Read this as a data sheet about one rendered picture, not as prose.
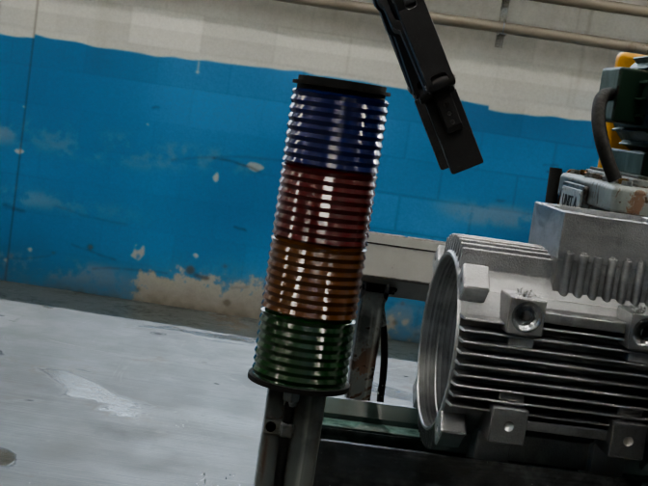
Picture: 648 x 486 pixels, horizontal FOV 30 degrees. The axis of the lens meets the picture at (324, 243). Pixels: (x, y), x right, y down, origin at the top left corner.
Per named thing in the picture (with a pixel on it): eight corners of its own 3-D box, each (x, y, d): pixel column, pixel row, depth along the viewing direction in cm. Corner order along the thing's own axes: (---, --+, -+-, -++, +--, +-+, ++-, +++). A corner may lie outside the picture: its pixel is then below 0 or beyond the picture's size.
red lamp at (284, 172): (363, 241, 78) (373, 172, 77) (371, 253, 72) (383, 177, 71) (270, 228, 77) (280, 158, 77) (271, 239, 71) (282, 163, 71)
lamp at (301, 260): (352, 310, 78) (363, 241, 78) (361, 327, 72) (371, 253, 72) (260, 297, 78) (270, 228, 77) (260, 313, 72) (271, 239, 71)
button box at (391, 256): (445, 305, 135) (448, 259, 136) (459, 288, 128) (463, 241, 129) (292, 283, 133) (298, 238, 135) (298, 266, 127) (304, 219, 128)
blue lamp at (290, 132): (373, 172, 77) (384, 101, 77) (383, 177, 71) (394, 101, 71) (280, 158, 77) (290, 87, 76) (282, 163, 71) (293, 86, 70)
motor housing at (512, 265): (604, 441, 118) (637, 250, 116) (675, 506, 99) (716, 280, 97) (404, 416, 116) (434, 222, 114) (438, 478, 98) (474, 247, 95)
